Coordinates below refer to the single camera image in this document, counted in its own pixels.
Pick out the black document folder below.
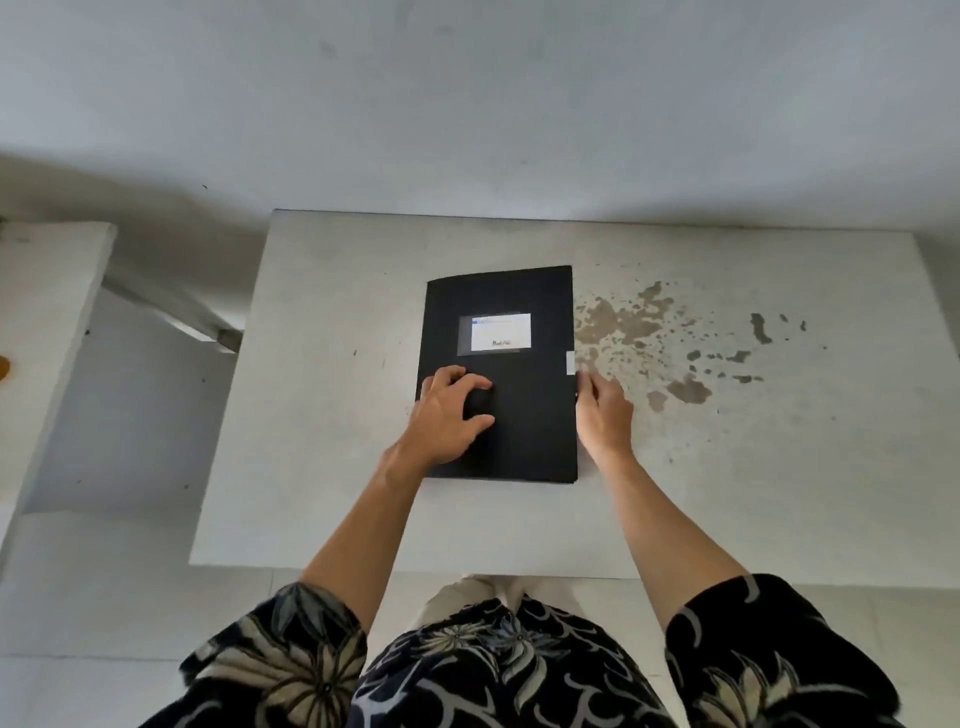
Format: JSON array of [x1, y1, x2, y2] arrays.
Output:
[[414, 264, 579, 486]]

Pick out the person's right forearm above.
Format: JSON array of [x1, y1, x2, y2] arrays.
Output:
[[596, 450, 751, 633]]

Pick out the white side ledge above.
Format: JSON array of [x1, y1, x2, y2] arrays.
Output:
[[0, 221, 119, 558]]

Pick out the grey metal bracket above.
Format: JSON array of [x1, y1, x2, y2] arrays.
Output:
[[103, 276, 246, 354]]

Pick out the person's right hand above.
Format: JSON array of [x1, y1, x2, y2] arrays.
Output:
[[574, 370, 636, 467]]

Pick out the person's left hand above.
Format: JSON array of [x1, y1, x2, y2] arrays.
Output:
[[381, 365, 498, 475]]

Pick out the dark floral shirt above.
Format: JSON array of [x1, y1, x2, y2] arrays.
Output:
[[138, 573, 906, 728]]

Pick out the beige trousers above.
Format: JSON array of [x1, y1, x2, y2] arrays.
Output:
[[414, 575, 528, 633]]

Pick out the person's left forearm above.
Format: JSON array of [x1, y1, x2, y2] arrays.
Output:
[[298, 448, 429, 635]]

